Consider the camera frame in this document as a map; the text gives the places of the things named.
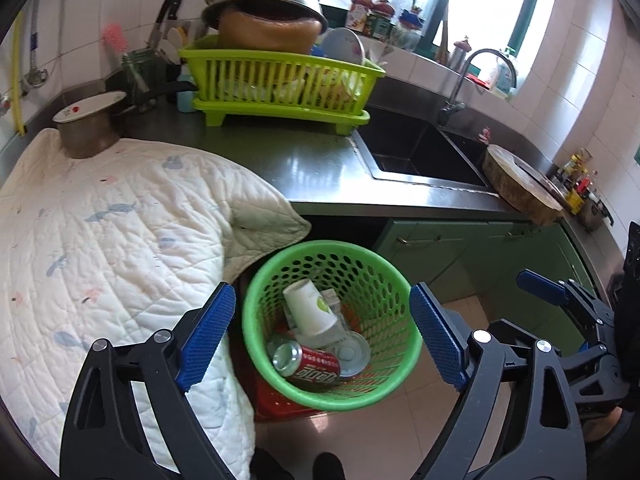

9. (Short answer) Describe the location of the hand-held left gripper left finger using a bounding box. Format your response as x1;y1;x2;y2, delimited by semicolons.
59;282;237;480

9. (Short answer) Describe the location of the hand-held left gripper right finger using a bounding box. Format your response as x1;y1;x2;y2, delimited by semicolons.
409;282;588;480

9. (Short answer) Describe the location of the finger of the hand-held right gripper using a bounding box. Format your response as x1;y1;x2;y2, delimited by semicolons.
517;269;613;322

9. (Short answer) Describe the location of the white plastic cup lid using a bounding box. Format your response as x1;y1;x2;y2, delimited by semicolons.
327;331;372;377

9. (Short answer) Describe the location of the green plastic waste basket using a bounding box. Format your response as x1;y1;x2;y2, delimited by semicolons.
241;240;423;411

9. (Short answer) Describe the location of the white paper cup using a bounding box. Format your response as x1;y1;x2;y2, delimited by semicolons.
282;280;337;339

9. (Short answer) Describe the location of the red soda can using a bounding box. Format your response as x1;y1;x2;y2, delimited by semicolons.
270;339;342;387

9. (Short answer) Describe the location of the green kitchen cabinet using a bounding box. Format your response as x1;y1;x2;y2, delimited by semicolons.
375;217;601;356

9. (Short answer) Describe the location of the red plastic crate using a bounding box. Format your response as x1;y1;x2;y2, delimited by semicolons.
255;375;326;423

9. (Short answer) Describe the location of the round wooden cutting board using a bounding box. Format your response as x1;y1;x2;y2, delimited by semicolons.
481;144;566;226

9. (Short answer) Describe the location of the group of condiment bottles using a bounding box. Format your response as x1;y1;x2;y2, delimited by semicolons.
556;147;602;212

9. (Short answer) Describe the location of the white quilted blanket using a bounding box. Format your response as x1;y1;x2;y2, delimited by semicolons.
0;127;312;480

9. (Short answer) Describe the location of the black shoe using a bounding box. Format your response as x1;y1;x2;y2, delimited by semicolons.
312;452;346;480
252;450;296;480

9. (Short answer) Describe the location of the black kitchen sink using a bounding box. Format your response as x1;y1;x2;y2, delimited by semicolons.
352;105;493;191

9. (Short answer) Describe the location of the white soap bottle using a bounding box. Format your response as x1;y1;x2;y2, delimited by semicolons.
487;47;516;95

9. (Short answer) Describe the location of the steel kitchen faucet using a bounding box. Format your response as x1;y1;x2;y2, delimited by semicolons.
437;49;517;128

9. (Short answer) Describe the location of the steel pot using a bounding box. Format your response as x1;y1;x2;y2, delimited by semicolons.
52;91;128;160

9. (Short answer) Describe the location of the green plastic dish rack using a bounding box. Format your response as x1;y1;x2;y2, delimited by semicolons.
178;35;387;136

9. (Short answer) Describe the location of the white plate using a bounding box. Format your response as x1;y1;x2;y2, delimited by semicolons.
320;27;367;66

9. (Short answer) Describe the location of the row of windowsill jars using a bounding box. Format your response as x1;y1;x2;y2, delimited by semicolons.
350;0;427;52

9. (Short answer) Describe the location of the brown plastic basin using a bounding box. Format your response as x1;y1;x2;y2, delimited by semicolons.
217;2;321;56

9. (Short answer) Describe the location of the black pan handle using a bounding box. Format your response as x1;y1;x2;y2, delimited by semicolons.
112;80;198;111

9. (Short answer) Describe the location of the yellow gas hose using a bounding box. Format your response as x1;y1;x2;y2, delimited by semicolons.
11;10;27;137

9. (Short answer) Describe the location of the black handled kitchen knife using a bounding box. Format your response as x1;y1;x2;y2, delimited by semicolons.
147;0;187;46

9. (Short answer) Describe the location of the metal flexible hose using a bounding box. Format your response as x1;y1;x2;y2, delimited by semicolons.
24;0;49;89

